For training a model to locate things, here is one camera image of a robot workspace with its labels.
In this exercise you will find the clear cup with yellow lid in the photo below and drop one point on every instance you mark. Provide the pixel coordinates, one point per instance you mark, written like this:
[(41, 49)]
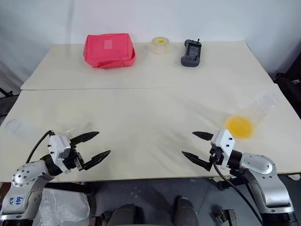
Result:
[(247, 117)]

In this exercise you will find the dark rounded shape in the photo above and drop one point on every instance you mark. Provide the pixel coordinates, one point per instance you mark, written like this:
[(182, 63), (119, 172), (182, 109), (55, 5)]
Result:
[(187, 212), (123, 215)]

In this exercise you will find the black equipment case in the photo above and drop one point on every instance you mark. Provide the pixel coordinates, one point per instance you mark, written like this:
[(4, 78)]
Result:
[(289, 86)]

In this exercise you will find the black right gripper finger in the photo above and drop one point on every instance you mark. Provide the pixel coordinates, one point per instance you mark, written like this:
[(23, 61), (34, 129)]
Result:
[(203, 135), (197, 159)]

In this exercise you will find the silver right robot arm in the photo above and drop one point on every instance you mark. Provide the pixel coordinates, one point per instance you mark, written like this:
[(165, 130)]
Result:
[(261, 169)]

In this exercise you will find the black stand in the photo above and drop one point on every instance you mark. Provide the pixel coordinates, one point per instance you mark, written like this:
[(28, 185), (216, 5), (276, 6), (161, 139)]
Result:
[(5, 100)]

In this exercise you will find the clear tape roll yellow core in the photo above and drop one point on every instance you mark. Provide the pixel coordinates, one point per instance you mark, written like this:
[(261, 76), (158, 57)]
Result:
[(160, 46)]

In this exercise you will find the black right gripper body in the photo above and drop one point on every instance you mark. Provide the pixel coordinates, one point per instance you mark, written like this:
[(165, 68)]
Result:
[(217, 156)]

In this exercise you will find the crumpled clear plastic bag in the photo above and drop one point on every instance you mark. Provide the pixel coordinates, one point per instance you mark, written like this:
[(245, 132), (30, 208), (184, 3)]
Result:
[(63, 207)]

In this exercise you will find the black metal clamp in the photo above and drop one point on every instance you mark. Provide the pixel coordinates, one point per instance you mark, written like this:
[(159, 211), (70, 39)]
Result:
[(223, 215)]

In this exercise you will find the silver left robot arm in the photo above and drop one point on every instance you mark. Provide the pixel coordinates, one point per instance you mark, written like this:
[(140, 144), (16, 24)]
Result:
[(26, 175)]

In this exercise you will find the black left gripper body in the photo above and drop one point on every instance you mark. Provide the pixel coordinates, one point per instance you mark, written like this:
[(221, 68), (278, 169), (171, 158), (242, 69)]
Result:
[(73, 159)]

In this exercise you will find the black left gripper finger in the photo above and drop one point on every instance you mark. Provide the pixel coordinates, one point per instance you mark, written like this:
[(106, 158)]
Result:
[(97, 159), (85, 136)]

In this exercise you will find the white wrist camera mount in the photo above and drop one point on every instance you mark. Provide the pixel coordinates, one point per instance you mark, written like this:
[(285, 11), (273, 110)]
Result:
[(224, 141), (57, 147)]

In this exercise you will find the pink fabric pouch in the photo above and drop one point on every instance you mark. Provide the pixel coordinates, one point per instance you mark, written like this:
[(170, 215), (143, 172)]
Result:
[(108, 50)]

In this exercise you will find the clear plastic cup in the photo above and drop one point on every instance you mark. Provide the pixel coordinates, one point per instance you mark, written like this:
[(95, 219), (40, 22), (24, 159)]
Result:
[(16, 127), (70, 124)]

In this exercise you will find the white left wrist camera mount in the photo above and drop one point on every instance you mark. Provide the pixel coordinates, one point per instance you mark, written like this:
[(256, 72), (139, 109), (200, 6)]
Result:
[(57, 147)]

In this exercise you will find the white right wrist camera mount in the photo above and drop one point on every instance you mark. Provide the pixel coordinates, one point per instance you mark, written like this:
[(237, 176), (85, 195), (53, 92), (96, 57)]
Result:
[(224, 141)]

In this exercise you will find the grey handheld controller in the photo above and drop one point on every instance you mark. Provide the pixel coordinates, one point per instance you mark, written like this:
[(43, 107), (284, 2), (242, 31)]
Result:
[(191, 53)]

